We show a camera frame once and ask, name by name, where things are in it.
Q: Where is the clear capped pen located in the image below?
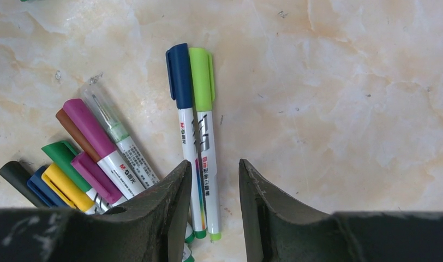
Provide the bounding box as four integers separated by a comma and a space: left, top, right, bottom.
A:
81, 83, 160, 189

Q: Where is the brown capped pen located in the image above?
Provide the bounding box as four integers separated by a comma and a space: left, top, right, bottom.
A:
55, 109, 101, 163

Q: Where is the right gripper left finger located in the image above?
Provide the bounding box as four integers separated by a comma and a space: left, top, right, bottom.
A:
0, 160, 192, 261

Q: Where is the blue capped pen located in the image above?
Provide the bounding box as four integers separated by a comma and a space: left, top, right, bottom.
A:
26, 166, 69, 207

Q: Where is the black capped pen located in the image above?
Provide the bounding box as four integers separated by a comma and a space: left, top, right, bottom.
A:
0, 160, 48, 208

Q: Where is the yellow capped pen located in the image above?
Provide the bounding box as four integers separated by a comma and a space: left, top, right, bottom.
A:
41, 163, 97, 215

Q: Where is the magenta capped pen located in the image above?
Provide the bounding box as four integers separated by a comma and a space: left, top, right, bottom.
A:
63, 98, 145, 200

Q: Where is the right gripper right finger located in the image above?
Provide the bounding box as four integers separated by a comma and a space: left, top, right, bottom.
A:
239, 159, 443, 261

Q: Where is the purple capped pen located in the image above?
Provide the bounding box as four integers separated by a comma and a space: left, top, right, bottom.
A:
71, 152, 127, 206

